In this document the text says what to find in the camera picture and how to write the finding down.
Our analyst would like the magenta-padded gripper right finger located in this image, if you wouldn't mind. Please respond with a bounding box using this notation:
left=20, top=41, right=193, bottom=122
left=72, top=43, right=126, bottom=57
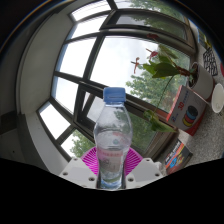
left=122, top=147, right=165, bottom=190

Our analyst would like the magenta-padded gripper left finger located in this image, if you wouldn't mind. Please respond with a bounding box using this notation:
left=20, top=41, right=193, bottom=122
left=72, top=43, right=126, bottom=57
left=59, top=147, right=100, bottom=190

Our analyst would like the clear blue-capped water bottle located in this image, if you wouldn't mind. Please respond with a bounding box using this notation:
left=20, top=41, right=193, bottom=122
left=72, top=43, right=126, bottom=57
left=93, top=86, right=134, bottom=191

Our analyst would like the small colourful book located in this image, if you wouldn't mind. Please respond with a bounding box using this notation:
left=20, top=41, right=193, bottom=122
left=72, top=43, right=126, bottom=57
left=162, top=139, right=194, bottom=176

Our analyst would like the red and white filament box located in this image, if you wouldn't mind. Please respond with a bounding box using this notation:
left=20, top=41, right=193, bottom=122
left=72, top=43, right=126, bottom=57
left=165, top=84, right=208, bottom=137

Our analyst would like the cream mug with black letters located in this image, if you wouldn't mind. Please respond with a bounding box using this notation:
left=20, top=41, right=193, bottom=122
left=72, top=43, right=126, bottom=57
left=210, top=82, right=224, bottom=115

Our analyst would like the potted plant in white pot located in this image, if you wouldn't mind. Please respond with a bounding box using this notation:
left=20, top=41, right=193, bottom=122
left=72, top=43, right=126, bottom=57
left=130, top=33, right=216, bottom=134

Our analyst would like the dark-framed bay window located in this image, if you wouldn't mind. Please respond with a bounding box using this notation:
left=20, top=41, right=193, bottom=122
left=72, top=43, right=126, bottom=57
left=35, top=0, right=198, bottom=161

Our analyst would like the blue carton pack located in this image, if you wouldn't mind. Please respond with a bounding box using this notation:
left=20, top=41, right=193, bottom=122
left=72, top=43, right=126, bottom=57
left=198, top=28, right=210, bottom=48

